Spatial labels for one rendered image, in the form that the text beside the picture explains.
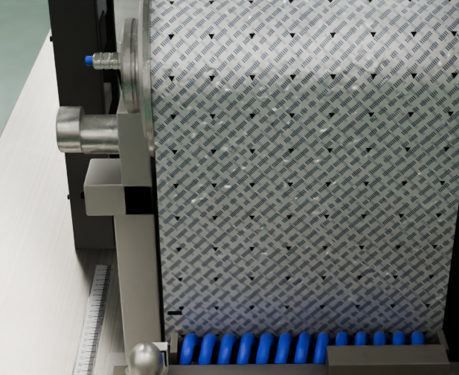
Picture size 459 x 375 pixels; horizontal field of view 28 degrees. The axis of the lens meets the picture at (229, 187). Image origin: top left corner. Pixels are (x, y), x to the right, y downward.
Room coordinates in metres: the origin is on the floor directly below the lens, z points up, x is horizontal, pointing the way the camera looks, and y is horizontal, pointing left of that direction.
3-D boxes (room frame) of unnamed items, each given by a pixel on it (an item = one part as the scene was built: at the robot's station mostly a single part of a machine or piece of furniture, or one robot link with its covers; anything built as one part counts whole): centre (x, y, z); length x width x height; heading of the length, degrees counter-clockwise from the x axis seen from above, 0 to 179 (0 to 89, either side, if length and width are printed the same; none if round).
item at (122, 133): (0.73, 0.10, 1.05); 0.06 x 0.05 x 0.31; 90
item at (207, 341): (0.61, -0.06, 1.03); 0.21 x 0.04 x 0.03; 90
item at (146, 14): (0.69, 0.06, 1.25); 0.15 x 0.01 x 0.15; 0
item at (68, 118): (0.73, 0.14, 1.18); 0.04 x 0.02 x 0.04; 0
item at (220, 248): (0.63, -0.06, 1.11); 0.23 x 0.01 x 0.18; 90
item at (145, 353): (0.56, 0.07, 1.05); 0.04 x 0.04 x 0.04
